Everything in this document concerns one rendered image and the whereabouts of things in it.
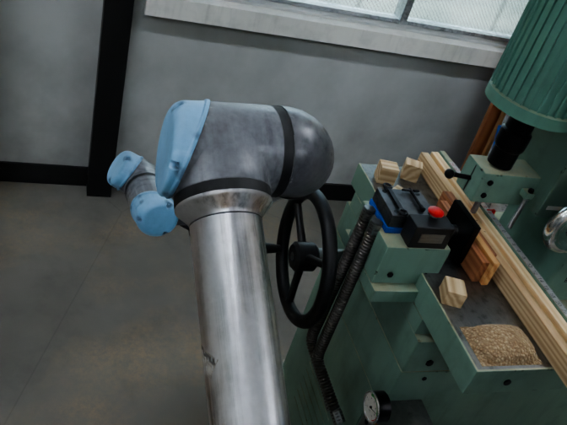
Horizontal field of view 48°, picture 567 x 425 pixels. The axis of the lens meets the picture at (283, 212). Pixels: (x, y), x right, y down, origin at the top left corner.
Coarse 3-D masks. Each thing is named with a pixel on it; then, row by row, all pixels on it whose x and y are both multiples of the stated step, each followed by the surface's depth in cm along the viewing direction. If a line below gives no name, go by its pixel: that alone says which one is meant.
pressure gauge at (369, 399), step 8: (368, 392) 123; (376, 392) 121; (384, 392) 121; (368, 400) 123; (376, 400) 119; (384, 400) 120; (368, 408) 123; (376, 408) 120; (384, 408) 119; (368, 416) 122; (376, 416) 119; (384, 416) 119; (376, 424) 125
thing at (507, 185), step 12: (468, 156) 126; (480, 156) 126; (468, 168) 126; (480, 168) 122; (492, 168) 123; (516, 168) 126; (528, 168) 128; (456, 180) 129; (468, 180) 126; (480, 180) 122; (492, 180) 122; (504, 180) 123; (516, 180) 124; (528, 180) 125; (540, 180) 126; (468, 192) 125; (480, 192) 124; (492, 192) 125; (504, 192) 125; (516, 192) 126; (516, 204) 128
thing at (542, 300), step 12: (432, 156) 149; (444, 168) 145; (468, 204) 135; (480, 216) 131; (492, 228) 129; (504, 240) 126; (504, 252) 124; (516, 264) 121; (528, 276) 118; (528, 288) 117; (540, 288) 116; (540, 300) 114; (552, 312) 111; (564, 324) 110; (564, 336) 108
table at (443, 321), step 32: (448, 256) 126; (384, 288) 117; (416, 288) 120; (480, 288) 120; (448, 320) 110; (480, 320) 112; (512, 320) 115; (448, 352) 110; (480, 384) 105; (512, 384) 107; (544, 384) 110
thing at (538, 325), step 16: (432, 160) 148; (432, 176) 145; (480, 224) 131; (496, 256) 123; (496, 272) 122; (512, 272) 120; (512, 288) 118; (512, 304) 118; (528, 304) 114; (528, 320) 113; (544, 320) 110; (544, 336) 109; (560, 336) 108; (544, 352) 109; (560, 352) 106; (560, 368) 106
